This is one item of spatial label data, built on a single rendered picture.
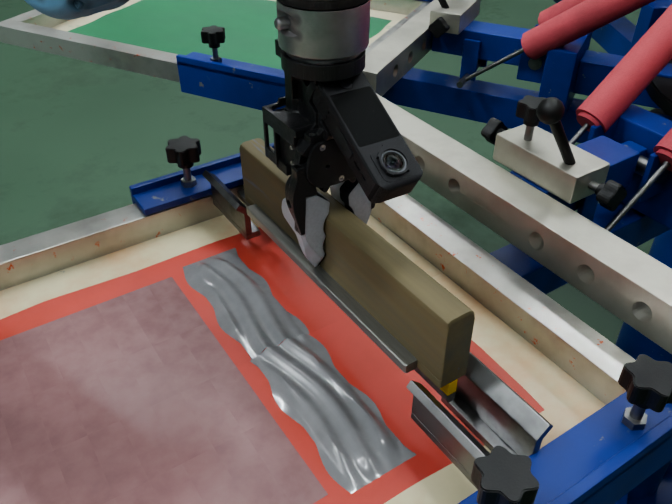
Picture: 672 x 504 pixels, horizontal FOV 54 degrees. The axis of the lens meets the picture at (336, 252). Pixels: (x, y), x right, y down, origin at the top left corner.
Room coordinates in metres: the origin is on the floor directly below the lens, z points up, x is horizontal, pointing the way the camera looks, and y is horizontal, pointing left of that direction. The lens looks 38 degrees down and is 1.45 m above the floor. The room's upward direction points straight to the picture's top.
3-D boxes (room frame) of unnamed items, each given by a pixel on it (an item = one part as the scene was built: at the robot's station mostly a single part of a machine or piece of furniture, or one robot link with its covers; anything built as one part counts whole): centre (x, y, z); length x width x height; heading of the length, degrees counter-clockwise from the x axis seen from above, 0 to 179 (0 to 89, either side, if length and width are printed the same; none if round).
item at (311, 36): (0.54, 0.01, 1.27); 0.08 x 0.08 x 0.05
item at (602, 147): (0.71, -0.30, 1.02); 0.17 x 0.06 x 0.05; 123
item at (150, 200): (0.77, 0.12, 0.98); 0.30 x 0.05 x 0.07; 123
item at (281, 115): (0.54, 0.02, 1.19); 0.09 x 0.08 x 0.12; 33
